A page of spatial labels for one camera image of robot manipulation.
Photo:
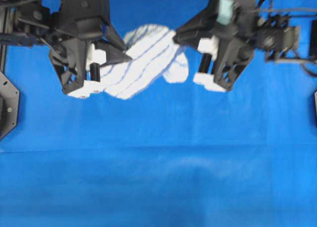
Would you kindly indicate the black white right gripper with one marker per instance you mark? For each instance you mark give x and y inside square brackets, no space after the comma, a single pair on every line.
[225,49]

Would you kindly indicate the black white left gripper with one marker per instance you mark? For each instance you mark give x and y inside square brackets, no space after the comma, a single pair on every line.
[81,27]

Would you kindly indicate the blue white striped towel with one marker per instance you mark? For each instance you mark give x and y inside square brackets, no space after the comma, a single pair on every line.
[154,54]

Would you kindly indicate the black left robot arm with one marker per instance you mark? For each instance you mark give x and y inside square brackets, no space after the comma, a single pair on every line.
[29,24]

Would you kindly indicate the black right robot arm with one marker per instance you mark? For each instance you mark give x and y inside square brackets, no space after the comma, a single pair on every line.
[274,36]

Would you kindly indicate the blue table cloth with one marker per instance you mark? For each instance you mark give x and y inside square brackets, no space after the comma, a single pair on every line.
[175,155]

